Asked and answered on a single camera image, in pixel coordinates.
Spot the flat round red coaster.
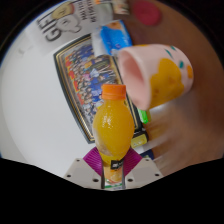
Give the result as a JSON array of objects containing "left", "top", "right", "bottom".
[{"left": 133, "top": 0, "right": 163, "bottom": 27}]

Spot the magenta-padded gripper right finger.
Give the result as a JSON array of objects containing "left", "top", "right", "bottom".
[{"left": 121, "top": 148, "right": 164, "bottom": 189}]

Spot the orange-capped juice bottle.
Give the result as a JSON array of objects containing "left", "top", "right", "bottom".
[{"left": 92, "top": 83, "right": 136, "bottom": 189}]

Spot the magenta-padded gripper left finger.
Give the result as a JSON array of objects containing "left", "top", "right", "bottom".
[{"left": 63, "top": 147, "right": 103, "bottom": 190}]

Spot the green soap bar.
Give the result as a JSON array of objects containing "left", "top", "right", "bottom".
[{"left": 138, "top": 108, "right": 153, "bottom": 125}]

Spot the blue tissue pack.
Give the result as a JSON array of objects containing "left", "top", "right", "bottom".
[{"left": 91, "top": 19, "right": 134, "bottom": 58}]

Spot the pink cartoon mug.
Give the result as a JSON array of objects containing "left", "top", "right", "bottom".
[{"left": 116, "top": 43, "right": 194, "bottom": 112}]

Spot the white printed tote bag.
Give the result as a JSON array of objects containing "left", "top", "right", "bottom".
[{"left": 24, "top": 0, "right": 114, "bottom": 56}]

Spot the dark blue pump bottle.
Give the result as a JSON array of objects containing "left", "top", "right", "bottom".
[{"left": 143, "top": 149, "right": 156, "bottom": 160}]

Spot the brown pump bottle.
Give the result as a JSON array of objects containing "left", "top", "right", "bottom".
[{"left": 131, "top": 129, "right": 149, "bottom": 149}]

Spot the framed group picture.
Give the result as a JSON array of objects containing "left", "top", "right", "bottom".
[{"left": 53, "top": 33, "right": 144, "bottom": 144}]

